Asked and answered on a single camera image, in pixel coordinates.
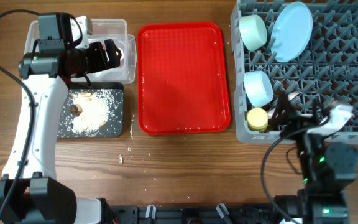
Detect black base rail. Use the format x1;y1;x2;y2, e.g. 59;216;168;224
104;203;304;224

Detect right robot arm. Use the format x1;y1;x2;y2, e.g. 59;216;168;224
268;93;358;223

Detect red serving tray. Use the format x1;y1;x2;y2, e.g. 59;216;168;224
137;22;231;135

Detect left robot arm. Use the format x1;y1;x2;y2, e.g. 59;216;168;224
0;12;121;223

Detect fallen nut piece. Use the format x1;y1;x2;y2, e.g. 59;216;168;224
118;154;124;164

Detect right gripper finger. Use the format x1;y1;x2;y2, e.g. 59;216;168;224
270;93;293;129
312;98;321;123

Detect rice and nut leftovers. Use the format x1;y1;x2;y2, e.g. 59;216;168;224
59;89;124;137

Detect mint green bowl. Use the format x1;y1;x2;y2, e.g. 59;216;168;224
239;14;267;52

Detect light blue small bowl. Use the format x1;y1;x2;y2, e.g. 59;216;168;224
243;70;273;108

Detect white plastic spoon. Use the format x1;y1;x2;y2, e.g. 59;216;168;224
267;91;301;119

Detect yellow plastic cup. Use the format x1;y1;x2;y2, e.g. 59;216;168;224
246;108;269;132

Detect grey dishwasher rack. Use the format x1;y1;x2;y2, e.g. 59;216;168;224
231;1;358;144

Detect light blue plate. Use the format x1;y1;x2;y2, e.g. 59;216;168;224
270;2;313;63

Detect clear plastic bin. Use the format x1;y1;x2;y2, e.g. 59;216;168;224
19;12;135;85

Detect black plastic tray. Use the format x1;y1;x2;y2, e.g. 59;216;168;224
57;81;125;139

